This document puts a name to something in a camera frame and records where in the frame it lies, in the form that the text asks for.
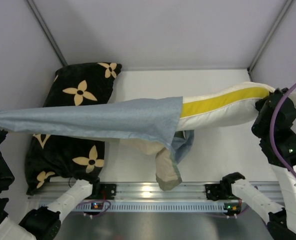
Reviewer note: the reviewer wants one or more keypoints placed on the white pillow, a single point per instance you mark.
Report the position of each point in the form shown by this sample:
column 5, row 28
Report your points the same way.
column 229, row 107

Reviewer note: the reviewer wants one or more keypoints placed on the right corner aluminium profile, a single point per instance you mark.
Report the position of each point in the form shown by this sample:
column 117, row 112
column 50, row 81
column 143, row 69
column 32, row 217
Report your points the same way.
column 271, row 32

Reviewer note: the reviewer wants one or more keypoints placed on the patchwork green beige pillowcase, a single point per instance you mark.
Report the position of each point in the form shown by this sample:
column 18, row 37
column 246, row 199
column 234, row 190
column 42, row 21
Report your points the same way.
column 167, row 172

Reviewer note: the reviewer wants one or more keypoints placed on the black floral pillow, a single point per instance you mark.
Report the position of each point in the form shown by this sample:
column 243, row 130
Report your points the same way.
column 52, row 156

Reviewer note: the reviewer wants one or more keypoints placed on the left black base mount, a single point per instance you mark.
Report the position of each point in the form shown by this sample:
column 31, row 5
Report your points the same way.
column 105, row 191

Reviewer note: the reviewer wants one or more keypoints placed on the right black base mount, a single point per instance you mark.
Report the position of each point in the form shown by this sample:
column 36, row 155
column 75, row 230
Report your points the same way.
column 214, row 192

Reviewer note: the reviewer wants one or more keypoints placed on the blue pillow cover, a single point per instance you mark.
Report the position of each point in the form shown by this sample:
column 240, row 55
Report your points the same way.
column 152, row 120

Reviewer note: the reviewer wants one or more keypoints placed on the grey slotted cable duct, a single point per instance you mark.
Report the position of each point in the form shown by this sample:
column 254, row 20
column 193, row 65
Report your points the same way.
column 160, row 207

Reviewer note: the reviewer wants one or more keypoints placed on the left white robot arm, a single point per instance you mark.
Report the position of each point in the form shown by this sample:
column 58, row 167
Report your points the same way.
column 43, row 223

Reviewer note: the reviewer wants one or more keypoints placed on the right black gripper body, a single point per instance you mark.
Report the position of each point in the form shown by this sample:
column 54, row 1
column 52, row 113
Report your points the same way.
column 268, row 100

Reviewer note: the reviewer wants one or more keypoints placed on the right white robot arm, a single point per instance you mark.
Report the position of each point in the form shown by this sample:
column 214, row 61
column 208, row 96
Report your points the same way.
column 276, row 114

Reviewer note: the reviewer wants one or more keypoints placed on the aluminium mounting rail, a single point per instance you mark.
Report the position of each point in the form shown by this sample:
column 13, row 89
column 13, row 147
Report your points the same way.
column 136, row 191

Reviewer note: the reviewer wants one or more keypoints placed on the left corner aluminium profile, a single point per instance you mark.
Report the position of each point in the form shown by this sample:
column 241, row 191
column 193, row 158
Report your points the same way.
column 46, row 31

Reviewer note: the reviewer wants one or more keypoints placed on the corner aluminium profile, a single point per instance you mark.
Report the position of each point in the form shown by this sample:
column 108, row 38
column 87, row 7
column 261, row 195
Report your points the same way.
column 271, row 32
column 46, row 31

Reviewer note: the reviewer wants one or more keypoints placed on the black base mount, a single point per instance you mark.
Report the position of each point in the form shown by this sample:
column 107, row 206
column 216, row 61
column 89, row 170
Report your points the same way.
column 214, row 192
column 105, row 191

